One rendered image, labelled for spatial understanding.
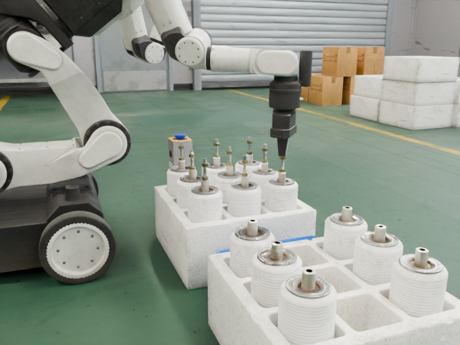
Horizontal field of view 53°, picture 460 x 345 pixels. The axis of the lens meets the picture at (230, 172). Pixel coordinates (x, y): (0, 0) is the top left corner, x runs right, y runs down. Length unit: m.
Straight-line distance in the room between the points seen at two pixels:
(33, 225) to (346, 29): 6.55
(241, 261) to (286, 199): 0.40
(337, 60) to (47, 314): 4.25
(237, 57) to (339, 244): 0.56
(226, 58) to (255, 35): 5.48
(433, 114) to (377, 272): 3.02
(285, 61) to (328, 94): 3.79
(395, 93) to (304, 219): 2.71
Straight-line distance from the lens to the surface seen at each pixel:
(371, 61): 5.31
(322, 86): 4.99
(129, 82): 6.35
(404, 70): 3.88
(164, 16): 1.28
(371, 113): 4.19
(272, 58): 1.25
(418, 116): 3.83
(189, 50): 1.26
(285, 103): 1.27
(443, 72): 3.94
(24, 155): 1.49
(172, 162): 1.64
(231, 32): 6.62
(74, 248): 1.33
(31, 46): 1.41
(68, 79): 1.43
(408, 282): 0.91
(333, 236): 1.08
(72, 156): 1.45
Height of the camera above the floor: 0.64
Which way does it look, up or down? 16 degrees down
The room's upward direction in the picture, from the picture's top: straight up
